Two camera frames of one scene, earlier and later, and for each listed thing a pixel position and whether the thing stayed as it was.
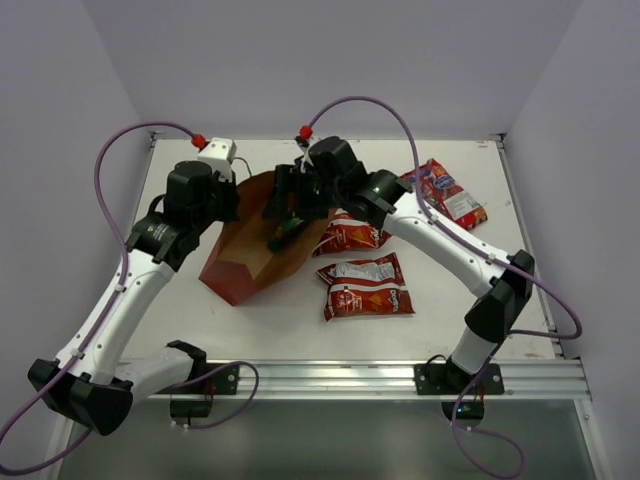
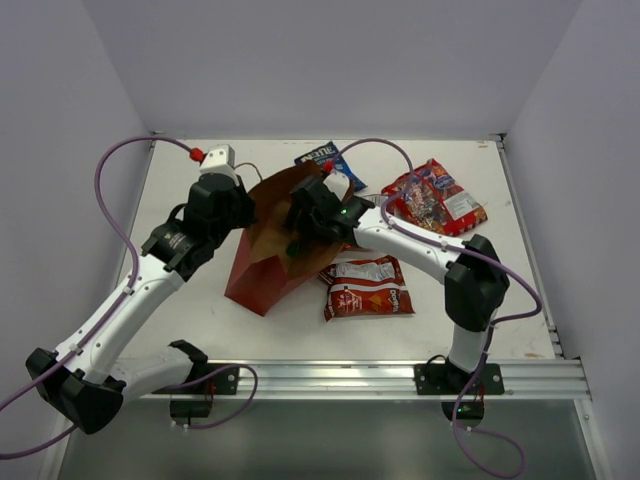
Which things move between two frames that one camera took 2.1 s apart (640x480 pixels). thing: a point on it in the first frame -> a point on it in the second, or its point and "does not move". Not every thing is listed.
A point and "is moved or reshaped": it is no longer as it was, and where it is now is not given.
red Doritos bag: (364, 287) does not move
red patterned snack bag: (443, 195) does not move
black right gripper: (286, 179) -> (301, 224)
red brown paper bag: (241, 265) is moved or reshaped
